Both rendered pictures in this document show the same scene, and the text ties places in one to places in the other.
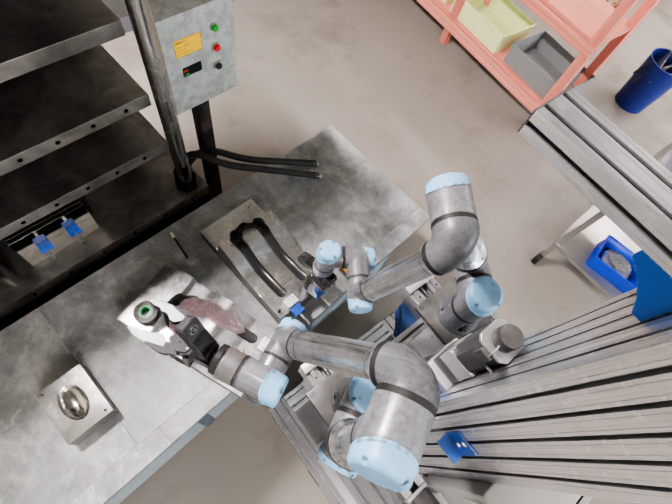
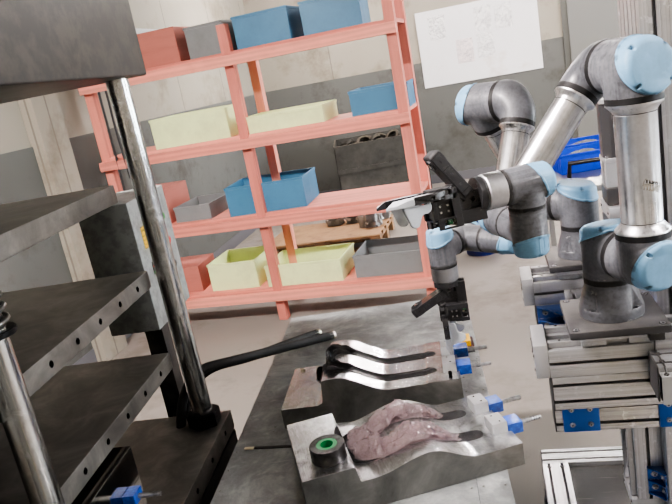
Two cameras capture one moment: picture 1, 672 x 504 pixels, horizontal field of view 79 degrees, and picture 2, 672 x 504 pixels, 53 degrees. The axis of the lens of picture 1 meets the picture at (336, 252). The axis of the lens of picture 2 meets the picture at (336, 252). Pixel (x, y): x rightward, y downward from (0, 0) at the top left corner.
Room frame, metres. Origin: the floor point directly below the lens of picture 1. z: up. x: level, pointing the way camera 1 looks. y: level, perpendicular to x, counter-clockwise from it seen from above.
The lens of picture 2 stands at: (-1.03, 0.87, 1.73)
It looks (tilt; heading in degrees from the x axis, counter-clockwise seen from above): 15 degrees down; 341
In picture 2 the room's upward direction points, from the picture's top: 11 degrees counter-clockwise
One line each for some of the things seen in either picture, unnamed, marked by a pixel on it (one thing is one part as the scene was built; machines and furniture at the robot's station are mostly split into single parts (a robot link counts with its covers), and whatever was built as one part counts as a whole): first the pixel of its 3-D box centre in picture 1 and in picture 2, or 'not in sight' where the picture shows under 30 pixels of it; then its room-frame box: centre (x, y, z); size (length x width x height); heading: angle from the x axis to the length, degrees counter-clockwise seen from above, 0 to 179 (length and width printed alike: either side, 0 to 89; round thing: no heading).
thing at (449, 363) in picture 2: (298, 311); (467, 366); (0.48, 0.05, 0.89); 0.13 x 0.05 x 0.05; 63
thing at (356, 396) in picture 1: (365, 397); (607, 247); (0.22, -0.22, 1.20); 0.13 x 0.12 x 0.14; 173
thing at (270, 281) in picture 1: (265, 254); (374, 360); (0.65, 0.26, 0.92); 0.35 x 0.16 x 0.09; 63
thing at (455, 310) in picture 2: (322, 276); (451, 300); (0.59, 0.01, 1.05); 0.09 x 0.08 x 0.12; 63
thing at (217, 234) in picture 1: (264, 255); (371, 375); (0.66, 0.27, 0.87); 0.50 x 0.26 x 0.14; 63
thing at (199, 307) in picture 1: (204, 324); (398, 426); (0.31, 0.35, 0.90); 0.26 x 0.18 x 0.08; 80
